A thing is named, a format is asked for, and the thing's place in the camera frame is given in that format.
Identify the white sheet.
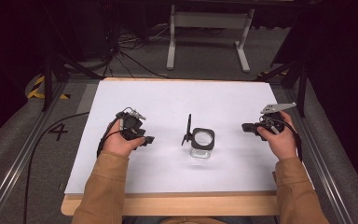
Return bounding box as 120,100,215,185
63,79,315,196

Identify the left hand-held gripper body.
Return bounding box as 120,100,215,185
116,106,147,141

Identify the long black floor cable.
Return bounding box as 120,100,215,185
22,111,90,224

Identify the wooden table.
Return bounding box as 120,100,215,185
60,77,317,217

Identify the clear square jar black lid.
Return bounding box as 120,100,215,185
181,113,216,160

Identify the left hand-held gripper black cable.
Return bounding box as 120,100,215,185
96,106,138,159

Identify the yellow black hazard tape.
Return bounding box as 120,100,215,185
26,75,72,101

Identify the person's right hand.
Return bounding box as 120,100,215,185
256,110,298,161

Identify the white metal desk frame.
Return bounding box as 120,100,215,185
166,4,256,74

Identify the hand-held gripper black cable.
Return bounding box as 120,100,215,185
96,106,138,159
262,115,303,162

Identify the person's left hand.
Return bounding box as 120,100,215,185
102,119,146,159

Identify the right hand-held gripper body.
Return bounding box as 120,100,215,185
258,102,298,135

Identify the right hand-held gripper black cable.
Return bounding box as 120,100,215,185
262,115,303,162

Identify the tangle of black floor cables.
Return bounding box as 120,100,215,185
102,21,172,80

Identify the black metal stand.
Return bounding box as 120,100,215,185
254,59,310,119
41,50,104,112

